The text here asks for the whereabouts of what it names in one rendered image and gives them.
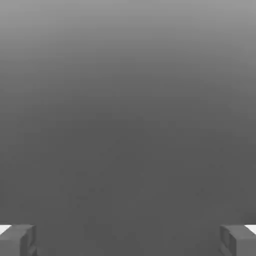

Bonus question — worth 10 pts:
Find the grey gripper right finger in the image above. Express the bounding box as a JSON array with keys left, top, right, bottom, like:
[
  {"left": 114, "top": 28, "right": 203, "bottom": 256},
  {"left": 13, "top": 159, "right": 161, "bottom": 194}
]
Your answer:
[{"left": 219, "top": 224, "right": 256, "bottom": 256}]

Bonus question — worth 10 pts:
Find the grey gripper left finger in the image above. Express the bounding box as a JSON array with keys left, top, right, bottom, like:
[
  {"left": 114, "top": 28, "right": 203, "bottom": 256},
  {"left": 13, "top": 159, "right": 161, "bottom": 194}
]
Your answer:
[{"left": 0, "top": 224, "right": 38, "bottom": 256}]

